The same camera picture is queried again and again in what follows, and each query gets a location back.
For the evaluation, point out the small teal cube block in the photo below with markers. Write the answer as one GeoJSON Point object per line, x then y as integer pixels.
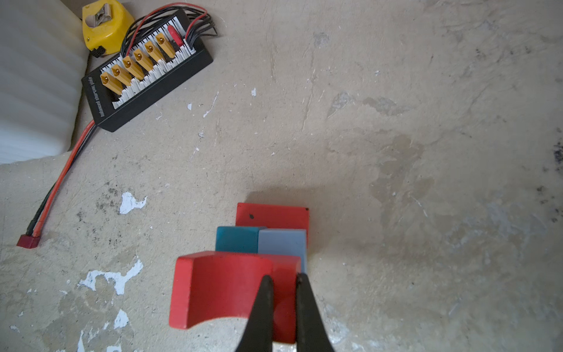
{"type": "Point", "coordinates": [237, 239]}

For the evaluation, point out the black charging board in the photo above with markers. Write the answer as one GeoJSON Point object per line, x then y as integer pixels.
{"type": "Point", "coordinates": [157, 54]}

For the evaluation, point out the brown lid white toolbox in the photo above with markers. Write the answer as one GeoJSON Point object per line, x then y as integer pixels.
{"type": "Point", "coordinates": [43, 59]}

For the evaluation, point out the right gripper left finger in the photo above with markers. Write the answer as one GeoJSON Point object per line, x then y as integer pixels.
{"type": "Point", "coordinates": [258, 334]}

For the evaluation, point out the red rectangular block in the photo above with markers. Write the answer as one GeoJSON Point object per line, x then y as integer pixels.
{"type": "Point", "coordinates": [273, 216]}

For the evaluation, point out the red arch block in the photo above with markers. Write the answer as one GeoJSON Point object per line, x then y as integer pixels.
{"type": "Point", "coordinates": [211, 285]}

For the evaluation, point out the yellow tape measure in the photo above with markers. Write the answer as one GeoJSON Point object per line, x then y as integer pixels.
{"type": "Point", "coordinates": [104, 26]}

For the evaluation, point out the light blue cube block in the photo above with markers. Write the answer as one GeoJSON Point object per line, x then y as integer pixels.
{"type": "Point", "coordinates": [288, 242]}

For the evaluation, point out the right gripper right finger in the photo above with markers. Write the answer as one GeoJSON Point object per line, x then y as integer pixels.
{"type": "Point", "coordinates": [310, 331]}

